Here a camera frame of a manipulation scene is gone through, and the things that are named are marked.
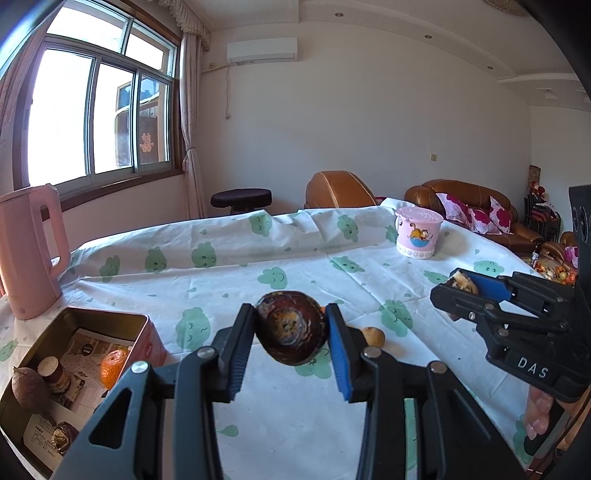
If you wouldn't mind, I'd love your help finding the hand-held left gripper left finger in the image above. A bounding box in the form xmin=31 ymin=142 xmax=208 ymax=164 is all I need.
xmin=51 ymin=302 xmax=257 ymax=480

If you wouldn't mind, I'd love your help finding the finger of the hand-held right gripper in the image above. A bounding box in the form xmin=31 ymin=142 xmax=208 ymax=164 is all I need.
xmin=430 ymin=285 xmax=570 ymax=344
xmin=465 ymin=271 xmax=575 ymax=320

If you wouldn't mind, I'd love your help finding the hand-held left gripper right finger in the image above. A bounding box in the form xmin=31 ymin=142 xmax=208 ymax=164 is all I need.
xmin=324 ymin=302 xmax=527 ymax=480

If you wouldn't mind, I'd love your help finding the pink tin box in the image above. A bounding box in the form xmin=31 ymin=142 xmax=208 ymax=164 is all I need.
xmin=0 ymin=306 xmax=168 ymax=478

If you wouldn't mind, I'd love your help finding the orange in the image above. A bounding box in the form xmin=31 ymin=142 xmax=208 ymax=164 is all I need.
xmin=100 ymin=348 xmax=131 ymax=390

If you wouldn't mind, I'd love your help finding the cut taro piece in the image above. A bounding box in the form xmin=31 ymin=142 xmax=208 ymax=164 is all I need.
xmin=37 ymin=356 xmax=72 ymax=393

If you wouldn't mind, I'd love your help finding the whole brown taro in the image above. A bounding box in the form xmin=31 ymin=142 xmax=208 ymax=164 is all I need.
xmin=11 ymin=367 xmax=51 ymax=411

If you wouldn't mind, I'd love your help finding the person's right hand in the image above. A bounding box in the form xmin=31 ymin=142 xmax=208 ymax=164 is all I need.
xmin=523 ymin=387 xmax=556 ymax=440

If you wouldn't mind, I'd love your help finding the tray of colourful snacks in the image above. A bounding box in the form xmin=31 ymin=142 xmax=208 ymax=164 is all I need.
xmin=531 ymin=257 xmax=578 ymax=283

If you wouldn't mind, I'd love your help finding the small pink floral pillow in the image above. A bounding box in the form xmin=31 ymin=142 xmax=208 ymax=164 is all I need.
xmin=489 ymin=196 xmax=514 ymax=234

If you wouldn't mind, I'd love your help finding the small brown leather seat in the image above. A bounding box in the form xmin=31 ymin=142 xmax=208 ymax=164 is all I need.
xmin=540 ymin=231 xmax=578 ymax=261

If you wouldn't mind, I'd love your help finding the pink cartoon mug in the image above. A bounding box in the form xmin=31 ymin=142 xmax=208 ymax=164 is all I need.
xmin=394 ymin=217 xmax=439 ymax=260

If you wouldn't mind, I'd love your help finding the large pink floral pillow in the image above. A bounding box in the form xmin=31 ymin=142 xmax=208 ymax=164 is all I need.
xmin=436 ymin=192 xmax=502 ymax=235

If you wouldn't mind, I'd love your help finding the dark rack with red items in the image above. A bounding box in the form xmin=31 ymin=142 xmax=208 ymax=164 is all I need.
xmin=524 ymin=182 xmax=561 ymax=236

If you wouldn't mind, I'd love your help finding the pink mug lid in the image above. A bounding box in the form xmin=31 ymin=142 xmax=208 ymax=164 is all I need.
xmin=396 ymin=206 xmax=443 ymax=227

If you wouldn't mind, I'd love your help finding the brown leather sofa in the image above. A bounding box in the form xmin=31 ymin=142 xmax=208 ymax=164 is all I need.
xmin=405 ymin=180 xmax=546 ymax=252

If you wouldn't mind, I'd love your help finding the black round stool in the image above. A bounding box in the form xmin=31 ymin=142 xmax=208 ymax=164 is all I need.
xmin=211 ymin=188 xmax=273 ymax=215

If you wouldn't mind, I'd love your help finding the printed paper liner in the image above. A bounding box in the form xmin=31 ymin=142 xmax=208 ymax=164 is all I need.
xmin=23 ymin=328 xmax=139 ymax=462

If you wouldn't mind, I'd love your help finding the brown leather armchair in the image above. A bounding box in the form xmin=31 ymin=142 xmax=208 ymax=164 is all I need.
xmin=304 ymin=171 xmax=384 ymax=209

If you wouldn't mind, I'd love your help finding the pale beige curtain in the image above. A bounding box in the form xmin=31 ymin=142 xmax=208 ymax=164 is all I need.
xmin=179 ymin=32 xmax=206 ymax=220

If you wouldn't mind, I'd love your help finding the pink electric kettle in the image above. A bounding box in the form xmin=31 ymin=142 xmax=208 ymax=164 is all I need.
xmin=0 ymin=184 xmax=71 ymax=320

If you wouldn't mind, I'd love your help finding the sliding glass window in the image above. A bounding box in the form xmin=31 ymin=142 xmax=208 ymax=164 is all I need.
xmin=0 ymin=0 xmax=185 ymax=199

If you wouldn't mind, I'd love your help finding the white air conditioner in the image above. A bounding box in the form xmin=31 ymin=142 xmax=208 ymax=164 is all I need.
xmin=226 ymin=38 xmax=298 ymax=63

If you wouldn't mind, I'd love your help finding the pink floral curtain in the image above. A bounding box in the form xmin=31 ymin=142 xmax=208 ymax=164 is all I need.
xmin=0 ymin=60 xmax=19 ymax=195

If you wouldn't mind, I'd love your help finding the lace curtain valance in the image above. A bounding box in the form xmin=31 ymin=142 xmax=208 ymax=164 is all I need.
xmin=139 ymin=0 xmax=213 ymax=51

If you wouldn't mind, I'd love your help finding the white air conditioner cord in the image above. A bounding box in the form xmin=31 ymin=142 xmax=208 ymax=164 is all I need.
xmin=203 ymin=62 xmax=232 ymax=120

